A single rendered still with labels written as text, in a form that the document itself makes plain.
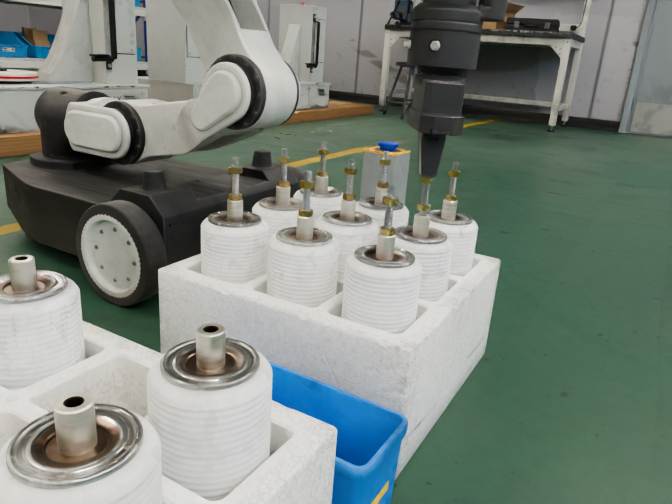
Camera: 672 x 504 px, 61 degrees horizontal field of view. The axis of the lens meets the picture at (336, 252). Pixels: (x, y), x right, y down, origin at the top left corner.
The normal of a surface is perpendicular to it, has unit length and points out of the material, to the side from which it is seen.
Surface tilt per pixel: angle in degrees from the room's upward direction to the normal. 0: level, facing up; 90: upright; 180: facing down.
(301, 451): 0
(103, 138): 90
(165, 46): 90
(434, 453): 0
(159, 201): 45
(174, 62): 90
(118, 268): 90
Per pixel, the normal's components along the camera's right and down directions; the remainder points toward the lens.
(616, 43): -0.50, 0.26
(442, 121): 0.04, 0.33
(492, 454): 0.07, -0.94
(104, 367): 0.86, 0.22
